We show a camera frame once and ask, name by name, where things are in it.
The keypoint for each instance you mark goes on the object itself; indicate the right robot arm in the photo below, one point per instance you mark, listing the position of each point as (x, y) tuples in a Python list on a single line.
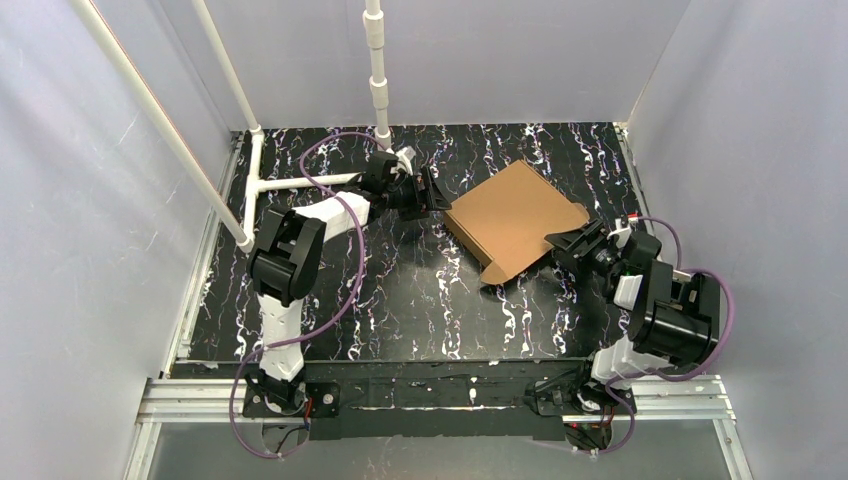
[(674, 315)]

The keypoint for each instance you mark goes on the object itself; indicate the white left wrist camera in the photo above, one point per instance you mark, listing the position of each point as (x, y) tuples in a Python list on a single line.
[(405, 156)]

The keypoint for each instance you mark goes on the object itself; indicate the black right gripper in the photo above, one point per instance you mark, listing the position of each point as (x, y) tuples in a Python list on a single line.
[(589, 246)]

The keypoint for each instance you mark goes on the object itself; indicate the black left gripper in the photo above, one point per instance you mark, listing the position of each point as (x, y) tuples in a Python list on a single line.
[(423, 195)]

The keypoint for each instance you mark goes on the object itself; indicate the aluminium rail frame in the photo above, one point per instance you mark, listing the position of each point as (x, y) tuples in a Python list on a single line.
[(427, 352)]

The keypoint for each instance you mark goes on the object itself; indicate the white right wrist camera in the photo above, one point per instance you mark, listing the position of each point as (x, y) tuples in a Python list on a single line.
[(620, 235)]

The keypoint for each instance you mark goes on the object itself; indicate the brown cardboard box sheet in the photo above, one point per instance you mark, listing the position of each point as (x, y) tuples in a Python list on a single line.
[(504, 220)]

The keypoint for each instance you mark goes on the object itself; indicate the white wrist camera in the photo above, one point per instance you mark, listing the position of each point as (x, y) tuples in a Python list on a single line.
[(620, 235), (405, 156)]

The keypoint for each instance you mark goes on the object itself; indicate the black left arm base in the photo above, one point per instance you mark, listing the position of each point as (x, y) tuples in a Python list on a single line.
[(266, 396)]

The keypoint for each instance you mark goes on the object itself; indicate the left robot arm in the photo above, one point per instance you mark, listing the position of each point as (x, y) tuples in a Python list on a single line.
[(284, 263)]

